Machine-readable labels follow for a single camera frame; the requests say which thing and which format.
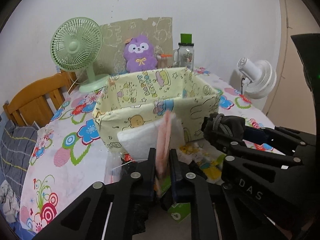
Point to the floral tablecloth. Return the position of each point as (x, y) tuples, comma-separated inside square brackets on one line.
[(69, 154)]

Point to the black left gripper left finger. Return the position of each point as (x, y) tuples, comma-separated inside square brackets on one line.
[(113, 211)]

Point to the blue grid bedsheet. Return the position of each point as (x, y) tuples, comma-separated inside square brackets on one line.
[(11, 230)]

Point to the yellow cartoon paper pack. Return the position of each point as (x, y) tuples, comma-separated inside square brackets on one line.
[(208, 160)]

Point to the white crumpled cloth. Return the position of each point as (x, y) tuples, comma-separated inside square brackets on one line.
[(9, 203)]

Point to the green desk fan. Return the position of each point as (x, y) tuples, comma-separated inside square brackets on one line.
[(76, 45)]

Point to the yellow cartoon fabric basket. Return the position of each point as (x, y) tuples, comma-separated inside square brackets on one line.
[(131, 100)]

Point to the green tissue pack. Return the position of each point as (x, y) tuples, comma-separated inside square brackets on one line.
[(179, 211)]

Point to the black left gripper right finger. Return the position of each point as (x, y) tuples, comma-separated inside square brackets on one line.
[(189, 185)]

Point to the purple plush toy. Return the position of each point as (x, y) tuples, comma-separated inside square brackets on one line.
[(139, 55)]

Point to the grey plaid pillow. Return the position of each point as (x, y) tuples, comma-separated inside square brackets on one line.
[(17, 144)]

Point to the toothpick jar orange lid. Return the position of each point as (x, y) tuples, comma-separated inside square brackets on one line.
[(164, 60)]

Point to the pink cloth packet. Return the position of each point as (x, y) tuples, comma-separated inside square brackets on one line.
[(162, 149)]

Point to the white clip fan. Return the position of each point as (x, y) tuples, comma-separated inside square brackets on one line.
[(258, 78)]

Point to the white towel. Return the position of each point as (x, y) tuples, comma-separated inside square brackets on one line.
[(137, 141)]

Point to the glass mug jar green lid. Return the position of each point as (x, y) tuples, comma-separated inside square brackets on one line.
[(184, 55)]

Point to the dark grey drawstring pouch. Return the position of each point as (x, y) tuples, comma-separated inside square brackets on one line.
[(220, 130)]

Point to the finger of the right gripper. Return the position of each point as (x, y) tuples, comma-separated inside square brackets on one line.
[(250, 167), (287, 141)]

